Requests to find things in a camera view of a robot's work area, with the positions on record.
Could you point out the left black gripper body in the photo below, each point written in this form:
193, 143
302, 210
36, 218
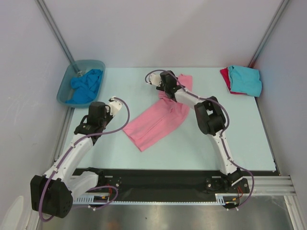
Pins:
105, 120

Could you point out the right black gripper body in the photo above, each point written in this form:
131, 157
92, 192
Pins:
162, 86

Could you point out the pink t shirt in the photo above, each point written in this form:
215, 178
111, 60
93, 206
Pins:
155, 123

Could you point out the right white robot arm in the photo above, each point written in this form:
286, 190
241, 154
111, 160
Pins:
211, 121

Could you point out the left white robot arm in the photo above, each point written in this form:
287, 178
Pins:
54, 192

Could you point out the crumpled blue t shirt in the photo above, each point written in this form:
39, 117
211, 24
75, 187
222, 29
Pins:
85, 87

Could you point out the translucent blue plastic bin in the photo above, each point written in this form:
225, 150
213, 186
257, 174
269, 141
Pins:
77, 69

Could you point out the folded red t shirt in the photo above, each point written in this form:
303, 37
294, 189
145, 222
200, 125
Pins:
224, 73

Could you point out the folded light blue t shirt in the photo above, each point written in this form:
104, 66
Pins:
245, 80

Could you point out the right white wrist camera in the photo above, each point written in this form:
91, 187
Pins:
155, 80

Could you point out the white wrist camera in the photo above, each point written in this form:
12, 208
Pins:
155, 80
115, 106

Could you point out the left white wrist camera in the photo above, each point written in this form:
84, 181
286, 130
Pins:
115, 106

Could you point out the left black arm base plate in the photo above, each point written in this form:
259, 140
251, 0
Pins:
108, 181

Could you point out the slotted cable duct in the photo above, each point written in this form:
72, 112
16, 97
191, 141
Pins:
185, 198

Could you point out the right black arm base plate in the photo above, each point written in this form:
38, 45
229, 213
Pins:
221, 185

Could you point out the right aluminium corner post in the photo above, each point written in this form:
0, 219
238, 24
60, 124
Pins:
269, 31

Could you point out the aluminium corner post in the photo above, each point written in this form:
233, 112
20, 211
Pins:
269, 31
54, 28

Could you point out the left aluminium corner post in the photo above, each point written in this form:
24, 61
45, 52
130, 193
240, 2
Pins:
54, 28

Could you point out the aluminium front rail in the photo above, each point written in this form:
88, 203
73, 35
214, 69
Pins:
273, 186

